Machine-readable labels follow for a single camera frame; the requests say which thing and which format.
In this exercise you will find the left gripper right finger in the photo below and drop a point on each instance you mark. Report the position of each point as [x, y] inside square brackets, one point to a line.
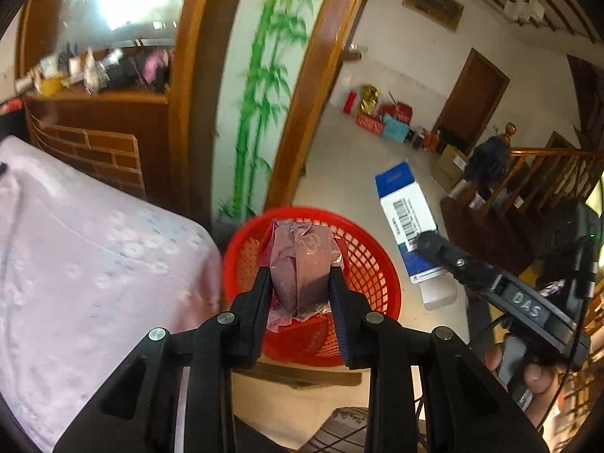
[467, 409]

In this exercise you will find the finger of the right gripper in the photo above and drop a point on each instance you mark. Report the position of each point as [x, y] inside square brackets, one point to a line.
[436, 249]

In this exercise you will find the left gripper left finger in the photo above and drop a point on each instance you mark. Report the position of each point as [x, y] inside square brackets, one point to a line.
[174, 384]

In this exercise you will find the blue white medicine box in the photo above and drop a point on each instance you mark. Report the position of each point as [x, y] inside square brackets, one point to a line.
[408, 214]

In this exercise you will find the purple snack wrapper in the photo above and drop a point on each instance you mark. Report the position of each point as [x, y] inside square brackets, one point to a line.
[300, 256]

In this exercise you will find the right hand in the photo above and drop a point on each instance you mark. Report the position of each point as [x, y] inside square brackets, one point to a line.
[532, 372]

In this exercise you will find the wooden stair railing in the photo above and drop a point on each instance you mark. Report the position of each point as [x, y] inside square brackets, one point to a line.
[506, 195]

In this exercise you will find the red plastic basket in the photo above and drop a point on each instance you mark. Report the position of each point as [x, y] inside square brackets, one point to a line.
[370, 272]

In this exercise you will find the pink floral tablecloth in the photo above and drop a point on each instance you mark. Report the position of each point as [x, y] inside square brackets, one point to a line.
[86, 272]

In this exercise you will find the wooden door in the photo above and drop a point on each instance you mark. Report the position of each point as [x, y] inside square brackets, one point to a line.
[469, 108]

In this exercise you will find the wooden cabinet counter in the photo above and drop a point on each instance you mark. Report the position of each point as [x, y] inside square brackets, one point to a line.
[120, 137]

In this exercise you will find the camera with screen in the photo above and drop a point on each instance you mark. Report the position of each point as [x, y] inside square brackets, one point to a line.
[564, 234]

